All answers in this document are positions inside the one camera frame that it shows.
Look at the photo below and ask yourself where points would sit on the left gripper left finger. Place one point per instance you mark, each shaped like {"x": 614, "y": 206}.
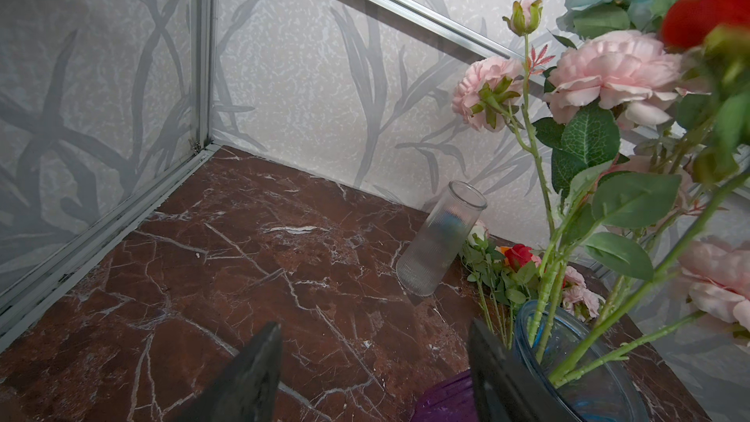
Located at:
{"x": 247, "y": 388}

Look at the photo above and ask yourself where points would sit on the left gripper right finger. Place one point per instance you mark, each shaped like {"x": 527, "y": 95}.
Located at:
{"x": 504, "y": 390}

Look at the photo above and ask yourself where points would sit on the purple glass vase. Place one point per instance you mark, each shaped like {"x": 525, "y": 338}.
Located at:
{"x": 604, "y": 394}

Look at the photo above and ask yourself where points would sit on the clear frosted glass vase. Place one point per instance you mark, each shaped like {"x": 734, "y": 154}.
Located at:
{"x": 428, "y": 258}

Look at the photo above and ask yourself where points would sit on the large pink peony stem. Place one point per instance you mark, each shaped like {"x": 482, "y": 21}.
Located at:
{"x": 604, "y": 210}

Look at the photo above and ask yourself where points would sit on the small pink flower stem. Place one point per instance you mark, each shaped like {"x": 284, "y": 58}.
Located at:
{"x": 714, "y": 277}

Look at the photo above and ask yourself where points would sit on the red rose stem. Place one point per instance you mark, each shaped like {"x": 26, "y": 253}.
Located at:
{"x": 715, "y": 35}

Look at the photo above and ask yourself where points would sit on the mixed artificial flower pile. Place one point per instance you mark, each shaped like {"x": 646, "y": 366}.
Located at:
{"x": 508, "y": 277}

